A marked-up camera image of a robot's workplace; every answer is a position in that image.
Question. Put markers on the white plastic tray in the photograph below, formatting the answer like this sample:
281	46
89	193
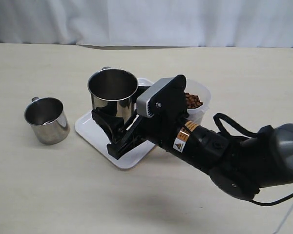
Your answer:
87	128

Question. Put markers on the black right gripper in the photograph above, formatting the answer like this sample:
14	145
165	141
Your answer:
170	107

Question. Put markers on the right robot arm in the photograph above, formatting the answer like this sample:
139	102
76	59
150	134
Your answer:
239	162

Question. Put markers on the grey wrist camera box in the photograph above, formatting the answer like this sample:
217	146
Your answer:
143	102

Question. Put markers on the translucent plastic pitcher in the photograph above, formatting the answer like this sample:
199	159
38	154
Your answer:
197	99

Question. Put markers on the steel mug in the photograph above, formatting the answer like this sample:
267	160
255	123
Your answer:
112	90
47	119

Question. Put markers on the white curtain backdrop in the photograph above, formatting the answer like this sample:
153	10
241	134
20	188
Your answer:
152	23

